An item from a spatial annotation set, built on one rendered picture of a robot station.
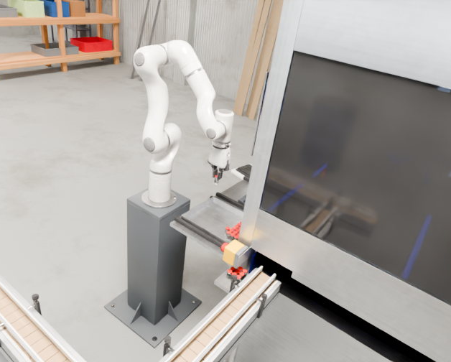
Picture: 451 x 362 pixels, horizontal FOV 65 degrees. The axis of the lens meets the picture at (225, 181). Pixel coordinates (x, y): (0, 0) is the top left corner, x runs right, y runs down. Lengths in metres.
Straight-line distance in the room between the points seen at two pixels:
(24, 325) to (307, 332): 1.03
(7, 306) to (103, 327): 1.13
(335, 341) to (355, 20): 1.13
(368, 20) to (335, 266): 0.79
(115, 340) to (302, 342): 1.22
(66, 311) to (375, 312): 1.89
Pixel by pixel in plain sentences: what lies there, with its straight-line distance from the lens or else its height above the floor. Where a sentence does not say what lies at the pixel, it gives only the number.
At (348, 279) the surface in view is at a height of 1.11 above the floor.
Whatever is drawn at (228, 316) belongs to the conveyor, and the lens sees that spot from 1.35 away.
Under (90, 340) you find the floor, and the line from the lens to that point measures 2.45.
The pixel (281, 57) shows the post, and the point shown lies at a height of 1.77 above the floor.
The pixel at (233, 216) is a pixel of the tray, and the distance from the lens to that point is 1.89.
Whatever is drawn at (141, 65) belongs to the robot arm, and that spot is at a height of 1.59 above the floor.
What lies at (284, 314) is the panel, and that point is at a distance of 1.60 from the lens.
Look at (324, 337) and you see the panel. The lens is 1.57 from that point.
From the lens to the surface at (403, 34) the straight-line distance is 1.07.
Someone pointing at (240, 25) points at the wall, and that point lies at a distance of 6.66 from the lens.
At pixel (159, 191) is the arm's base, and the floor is 0.95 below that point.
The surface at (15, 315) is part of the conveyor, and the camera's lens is 1.41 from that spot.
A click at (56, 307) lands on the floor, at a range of 2.65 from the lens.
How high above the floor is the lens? 1.96
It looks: 30 degrees down
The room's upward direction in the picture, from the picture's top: 9 degrees clockwise
